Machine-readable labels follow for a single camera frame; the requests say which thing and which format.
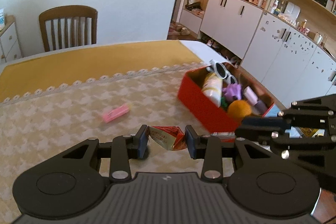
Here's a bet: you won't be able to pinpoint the pink sticky note pad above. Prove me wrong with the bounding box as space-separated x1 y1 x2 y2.
243 86 259 106

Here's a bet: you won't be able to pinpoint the red metal tin box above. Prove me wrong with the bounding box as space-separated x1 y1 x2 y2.
178 62 274 134

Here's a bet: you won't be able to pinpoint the orange fruit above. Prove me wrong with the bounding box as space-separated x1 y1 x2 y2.
227 100 252 121

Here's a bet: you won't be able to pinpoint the white drawer sideboard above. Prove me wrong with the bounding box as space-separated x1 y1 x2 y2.
1 15 23 65

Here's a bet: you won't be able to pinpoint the yellow beige table mat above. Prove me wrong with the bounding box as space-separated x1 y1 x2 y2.
0 40 237 224

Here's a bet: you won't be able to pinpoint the red patterned doormat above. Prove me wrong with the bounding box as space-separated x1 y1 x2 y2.
167 21 191 40

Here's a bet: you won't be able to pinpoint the white yellow cylindrical bottle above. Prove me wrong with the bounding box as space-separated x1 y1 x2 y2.
202 73 223 107

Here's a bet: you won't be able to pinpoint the purple spiky toy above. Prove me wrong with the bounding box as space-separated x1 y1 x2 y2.
222 84 242 103

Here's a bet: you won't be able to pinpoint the pink highlighter pen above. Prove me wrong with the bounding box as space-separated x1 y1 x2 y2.
102 103 131 123

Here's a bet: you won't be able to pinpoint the red snack wrapper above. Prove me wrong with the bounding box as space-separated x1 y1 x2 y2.
149 126 187 151

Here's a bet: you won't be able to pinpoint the white wall cabinet unit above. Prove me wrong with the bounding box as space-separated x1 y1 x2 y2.
173 0 335 106

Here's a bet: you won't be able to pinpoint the purple eraser block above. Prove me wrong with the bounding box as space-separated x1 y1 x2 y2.
253 100 268 115

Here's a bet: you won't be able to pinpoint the small green toy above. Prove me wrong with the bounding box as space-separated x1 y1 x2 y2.
220 97 228 109

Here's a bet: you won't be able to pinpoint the white frame sunglasses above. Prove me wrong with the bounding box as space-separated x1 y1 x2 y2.
207 60 238 85

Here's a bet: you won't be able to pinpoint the brown wooden chair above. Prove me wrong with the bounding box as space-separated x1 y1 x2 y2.
39 5 98 52

